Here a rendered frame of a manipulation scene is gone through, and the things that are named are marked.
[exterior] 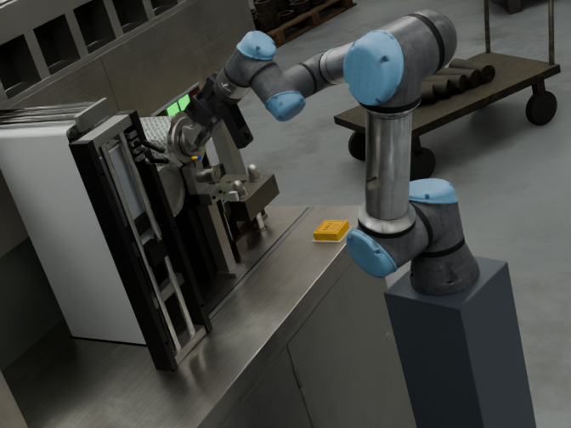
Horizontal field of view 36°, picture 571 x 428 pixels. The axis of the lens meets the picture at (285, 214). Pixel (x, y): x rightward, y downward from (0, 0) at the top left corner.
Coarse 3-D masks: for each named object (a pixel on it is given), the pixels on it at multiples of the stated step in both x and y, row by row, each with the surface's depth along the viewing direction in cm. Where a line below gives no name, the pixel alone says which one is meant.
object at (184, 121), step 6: (180, 120) 211; (186, 120) 213; (180, 126) 211; (174, 132) 209; (174, 138) 209; (174, 144) 209; (174, 150) 210; (180, 150) 211; (180, 156) 211; (186, 156) 213; (186, 162) 213
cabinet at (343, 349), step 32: (352, 288) 231; (384, 288) 248; (320, 320) 217; (352, 320) 231; (384, 320) 247; (288, 352) 205; (320, 352) 217; (352, 352) 231; (384, 352) 247; (256, 384) 193; (288, 384) 204; (320, 384) 217; (352, 384) 231; (384, 384) 247; (224, 416) 184; (256, 416) 193; (288, 416) 204; (320, 416) 217; (352, 416) 231; (384, 416) 248
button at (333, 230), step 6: (324, 222) 230; (330, 222) 229; (336, 222) 228; (342, 222) 227; (318, 228) 228; (324, 228) 227; (330, 228) 226; (336, 228) 225; (342, 228) 226; (318, 234) 226; (324, 234) 225; (330, 234) 224; (336, 234) 223; (342, 234) 226; (330, 240) 225; (336, 240) 224
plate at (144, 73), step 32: (224, 0) 283; (160, 32) 256; (192, 32) 269; (224, 32) 283; (96, 64) 234; (128, 64) 245; (160, 64) 256; (192, 64) 269; (224, 64) 283; (32, 96) 216; (64, 96) 225; (96, 96) 234; (128, 96) 245; (160, 96) 256; (0, 192) 208; (0, 224) 208; (0, 256) 208
